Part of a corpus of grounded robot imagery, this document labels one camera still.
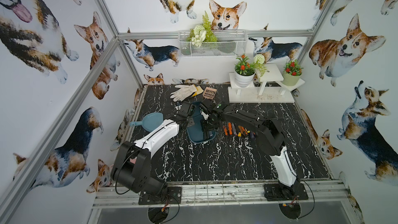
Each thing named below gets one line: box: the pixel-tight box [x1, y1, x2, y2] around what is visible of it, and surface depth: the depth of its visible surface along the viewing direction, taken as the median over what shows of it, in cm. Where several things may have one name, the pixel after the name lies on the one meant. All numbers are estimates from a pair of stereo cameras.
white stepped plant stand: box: [228, 63, 306, 104], surface depth 112 cm
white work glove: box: [169, 84, 198, 103], surface depth 116 cm
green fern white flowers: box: [186, 10, 218, 48], surface depth 82 cm
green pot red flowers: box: [281, 59, 304, 87], surface depth 95 cm
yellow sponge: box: [191, 84, 204, 97], surface depth 120 cm
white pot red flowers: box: [234, 53, 257, 88], surface depth 91 cm
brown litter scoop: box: [202, 86, 218, 100], surface depth 119 cm
